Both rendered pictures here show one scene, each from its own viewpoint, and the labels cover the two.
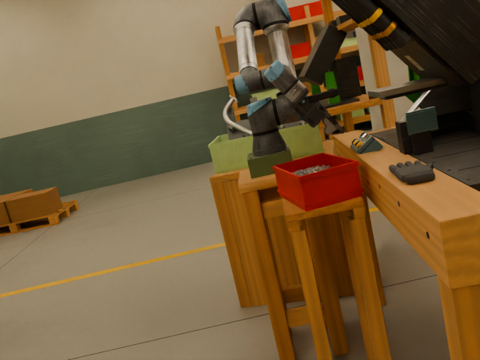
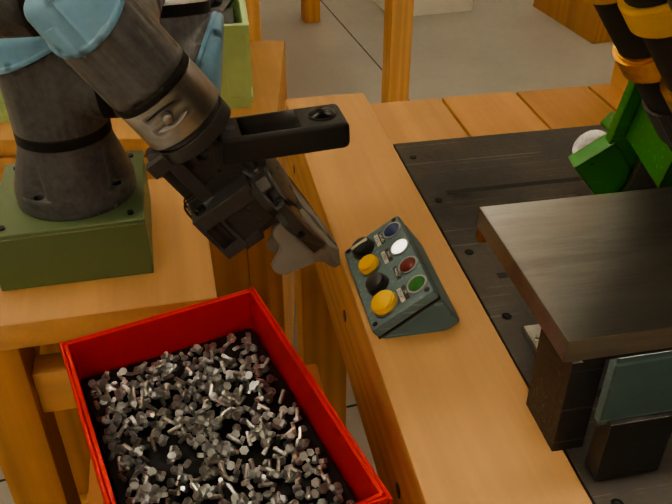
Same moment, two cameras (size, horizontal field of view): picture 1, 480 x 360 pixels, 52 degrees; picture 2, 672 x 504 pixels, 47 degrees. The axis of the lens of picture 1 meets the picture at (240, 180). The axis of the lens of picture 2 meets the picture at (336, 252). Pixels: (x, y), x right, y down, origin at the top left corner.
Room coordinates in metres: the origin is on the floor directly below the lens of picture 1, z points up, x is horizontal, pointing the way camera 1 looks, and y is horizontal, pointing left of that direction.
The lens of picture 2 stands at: (1.21, -0.24, 1.45)
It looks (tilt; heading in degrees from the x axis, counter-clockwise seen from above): 35 degrees down; 344
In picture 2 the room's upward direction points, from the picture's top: straight up
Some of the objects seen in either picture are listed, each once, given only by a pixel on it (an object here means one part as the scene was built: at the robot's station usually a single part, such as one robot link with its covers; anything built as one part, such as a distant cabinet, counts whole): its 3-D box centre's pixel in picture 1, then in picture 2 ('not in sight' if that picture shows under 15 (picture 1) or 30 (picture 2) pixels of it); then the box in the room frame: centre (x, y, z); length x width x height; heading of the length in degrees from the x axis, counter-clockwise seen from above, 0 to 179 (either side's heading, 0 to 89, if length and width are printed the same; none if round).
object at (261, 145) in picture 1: (267, 141); (70, 156); (2.14, -0.16, 0.98); 0.15 x 0.15 x 0.10
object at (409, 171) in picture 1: (414, 171); not in sight; (1.32, -0.47, 0.91); 0.20 x 0.11 x 0.03; 172
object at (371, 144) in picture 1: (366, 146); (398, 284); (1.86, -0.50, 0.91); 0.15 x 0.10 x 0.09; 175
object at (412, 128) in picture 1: (423, 131); (650, 409); (1.57, -0.61, 0.97); 0.10 x 0.02 x 0.14; 85
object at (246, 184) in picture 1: (274, 173); (92, 253); (2.14, -0.16, 0.83); 0.32 x 0.32 x 0.04; 86
